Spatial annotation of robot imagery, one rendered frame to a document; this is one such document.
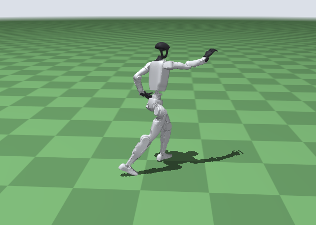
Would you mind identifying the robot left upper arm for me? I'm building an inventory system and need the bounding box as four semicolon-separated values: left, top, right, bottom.
133;62;151;82

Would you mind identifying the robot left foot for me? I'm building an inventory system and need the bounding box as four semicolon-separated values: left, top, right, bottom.
157;153;172;161

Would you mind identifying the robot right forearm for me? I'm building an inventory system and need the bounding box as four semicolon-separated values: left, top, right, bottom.
186;57;207;68

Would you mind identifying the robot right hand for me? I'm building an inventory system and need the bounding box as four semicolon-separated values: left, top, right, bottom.
203;48;218;62

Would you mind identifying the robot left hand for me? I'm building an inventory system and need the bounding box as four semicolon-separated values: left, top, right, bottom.
140;91;153;99

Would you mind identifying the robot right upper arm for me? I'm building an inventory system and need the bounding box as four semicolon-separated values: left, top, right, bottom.
163;61;191;70

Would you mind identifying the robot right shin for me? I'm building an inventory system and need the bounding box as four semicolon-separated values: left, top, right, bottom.
126;136;151;168

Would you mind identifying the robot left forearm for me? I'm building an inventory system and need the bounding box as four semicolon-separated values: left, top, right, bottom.
133;79;145;96

